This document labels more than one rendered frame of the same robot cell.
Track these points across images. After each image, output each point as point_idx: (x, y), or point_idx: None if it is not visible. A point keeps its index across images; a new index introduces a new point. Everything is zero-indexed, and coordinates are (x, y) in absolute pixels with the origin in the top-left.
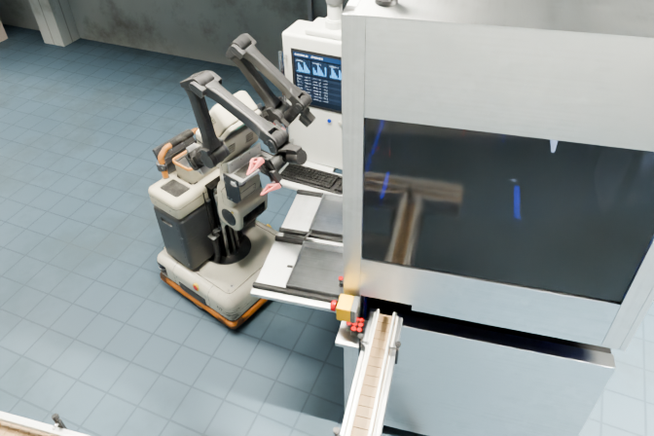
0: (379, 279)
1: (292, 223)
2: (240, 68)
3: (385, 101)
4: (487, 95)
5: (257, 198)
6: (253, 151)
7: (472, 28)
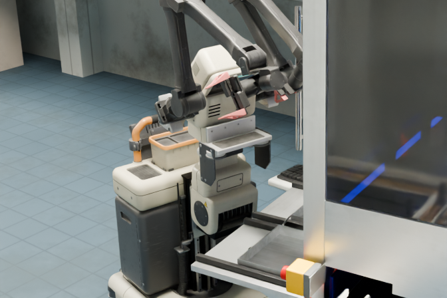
0: (348, 236)
1: (273, 211)
2: (243, 16)
3: None
4: None
5: (242, 193)
6: (244, 124)
7: None
